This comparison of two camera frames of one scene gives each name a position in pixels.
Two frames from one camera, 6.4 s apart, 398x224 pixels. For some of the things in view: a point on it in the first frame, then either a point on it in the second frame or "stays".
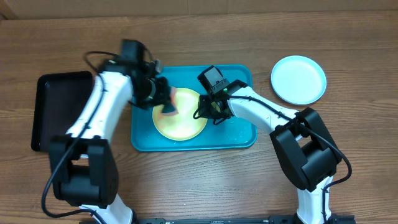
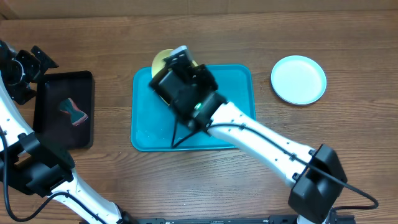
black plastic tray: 59,99 stays
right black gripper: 209,113 -> 204,77
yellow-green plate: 183,126 -> 158,63
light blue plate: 298,80 stays
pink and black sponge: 170,109 -> 78,116
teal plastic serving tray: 233,133 stays
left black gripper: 160,96 -> 18,92
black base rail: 329,219 stays
